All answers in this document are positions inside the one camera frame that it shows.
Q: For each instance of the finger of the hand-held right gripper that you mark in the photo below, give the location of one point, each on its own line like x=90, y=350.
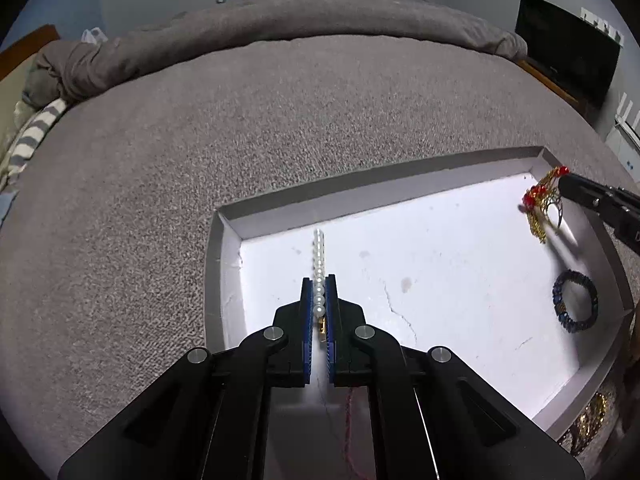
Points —
x=587, y=194

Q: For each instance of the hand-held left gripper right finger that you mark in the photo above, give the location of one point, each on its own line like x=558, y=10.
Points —
x=331, y=340

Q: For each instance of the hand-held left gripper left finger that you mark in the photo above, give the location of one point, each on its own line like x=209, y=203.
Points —
x=307, y=340

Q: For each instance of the red and gold beaded jewelry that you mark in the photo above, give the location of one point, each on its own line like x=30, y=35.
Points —
x=537, y=192

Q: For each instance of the white pearl strand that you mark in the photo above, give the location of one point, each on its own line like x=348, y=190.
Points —
x=319, y=270

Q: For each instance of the grey cardboard tray box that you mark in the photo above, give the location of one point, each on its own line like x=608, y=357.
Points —
x=450, y=285

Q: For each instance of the white cabinet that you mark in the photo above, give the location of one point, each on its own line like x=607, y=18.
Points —
x=627, y=155

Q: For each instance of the white router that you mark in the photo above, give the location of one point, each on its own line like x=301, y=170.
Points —
x=627, y=127

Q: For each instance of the wooden television stand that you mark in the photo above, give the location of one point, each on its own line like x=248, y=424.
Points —
x=560, y=92

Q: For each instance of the black television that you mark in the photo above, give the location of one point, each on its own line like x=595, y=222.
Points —
x=565, y=50

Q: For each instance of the rolled grey comforter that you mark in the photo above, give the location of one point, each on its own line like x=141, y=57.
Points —
x=250, y=25

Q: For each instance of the light blue blanket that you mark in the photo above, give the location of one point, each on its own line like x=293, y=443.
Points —
x=5, y=207

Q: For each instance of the grey white striped cloth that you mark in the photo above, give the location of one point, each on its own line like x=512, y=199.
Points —
x=30, y=135

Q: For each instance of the white plastic bag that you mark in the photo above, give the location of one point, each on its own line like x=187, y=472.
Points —
x=94, y=36

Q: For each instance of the olive pillow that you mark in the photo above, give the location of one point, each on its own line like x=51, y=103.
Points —
x=12, y=95

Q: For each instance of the wooden headboard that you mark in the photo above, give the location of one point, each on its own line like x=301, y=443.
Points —
x=30, y=45

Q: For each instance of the white wall hook rack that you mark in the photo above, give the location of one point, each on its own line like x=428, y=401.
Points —
x=600, y=22

